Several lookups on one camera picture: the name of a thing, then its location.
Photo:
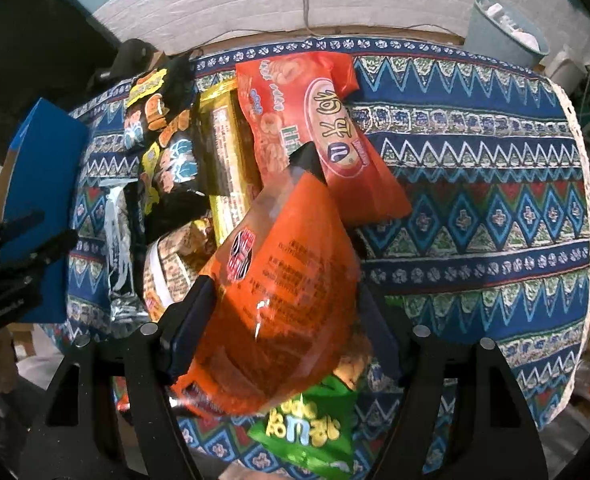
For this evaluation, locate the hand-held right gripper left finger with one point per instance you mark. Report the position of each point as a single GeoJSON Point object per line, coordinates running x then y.
{"type": "Point", "coordinates": [191, 332]}

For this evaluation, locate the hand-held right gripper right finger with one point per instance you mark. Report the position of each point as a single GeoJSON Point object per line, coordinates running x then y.
{"type": "Point", "coordinates": [377, 332]}

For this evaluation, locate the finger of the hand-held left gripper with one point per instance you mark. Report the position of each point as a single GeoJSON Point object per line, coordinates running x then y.
{"type": "Point", "coordinates": [15, 227]}
{"type": "Point", "coordinates": [50, 247]}

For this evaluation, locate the blue-edged cardboard box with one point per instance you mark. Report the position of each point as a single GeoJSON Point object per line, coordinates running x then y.
{"type": "Point", "coordinates": [40, 185]}

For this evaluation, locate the yellow snack packet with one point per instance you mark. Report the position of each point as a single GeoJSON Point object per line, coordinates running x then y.
{"type": "Point", "coordinates": [175, 265]}

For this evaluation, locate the silver foil snack packet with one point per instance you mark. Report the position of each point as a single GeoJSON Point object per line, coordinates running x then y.
{"type": "Point", "coordinates": [120, 260]}

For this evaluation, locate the large orange chip bag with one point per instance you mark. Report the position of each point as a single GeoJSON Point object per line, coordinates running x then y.
{"type": "Point", "coordinates": [285, 285]}

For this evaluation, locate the green snack bag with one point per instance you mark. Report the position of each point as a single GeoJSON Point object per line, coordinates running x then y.
{"type": "Point", "coordinates": [315, 425]}

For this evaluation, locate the black cartoon snack packet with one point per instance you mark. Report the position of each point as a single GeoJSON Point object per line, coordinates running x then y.
{"type": "Point", "coordinates": [180, 165]}
{"type": "Point", "coordinates": [157, 105]}

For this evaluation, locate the long gold snack packet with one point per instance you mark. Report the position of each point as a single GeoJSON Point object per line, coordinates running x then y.
{"type": "Point", "coordinates": [227, 170]}

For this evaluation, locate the red-orange snack bag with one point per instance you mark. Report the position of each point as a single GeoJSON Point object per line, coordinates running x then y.
{"type": "Point", "coordinates": [325, 125]}

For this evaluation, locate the dark monitor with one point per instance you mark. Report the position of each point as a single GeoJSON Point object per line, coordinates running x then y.
{"type": "Point", "coordinates": [35, 60]}

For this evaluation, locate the blue patterned tablecloth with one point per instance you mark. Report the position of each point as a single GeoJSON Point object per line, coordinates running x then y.
{"type": "Point", "coordinates": [475, 185]}

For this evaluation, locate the grey-blue trash bin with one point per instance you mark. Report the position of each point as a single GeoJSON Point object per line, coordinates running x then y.
{"type": "Point", "coordinates": [495, 35]}

